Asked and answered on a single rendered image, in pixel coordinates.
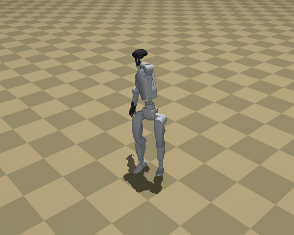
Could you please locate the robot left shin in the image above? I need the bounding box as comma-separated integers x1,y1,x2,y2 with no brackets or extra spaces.
157,141,165,168

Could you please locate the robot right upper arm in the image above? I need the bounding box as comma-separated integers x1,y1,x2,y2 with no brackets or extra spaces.
132,79,140,95

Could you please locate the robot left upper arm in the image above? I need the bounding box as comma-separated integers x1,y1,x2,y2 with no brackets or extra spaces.
136,61,154,76

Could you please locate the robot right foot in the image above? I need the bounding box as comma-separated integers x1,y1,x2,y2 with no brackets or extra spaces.
133,160,147,174

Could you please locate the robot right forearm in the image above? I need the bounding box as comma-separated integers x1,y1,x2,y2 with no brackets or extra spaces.
132,93,139,106

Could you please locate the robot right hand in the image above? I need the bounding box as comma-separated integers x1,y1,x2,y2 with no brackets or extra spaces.
129,102,137,117

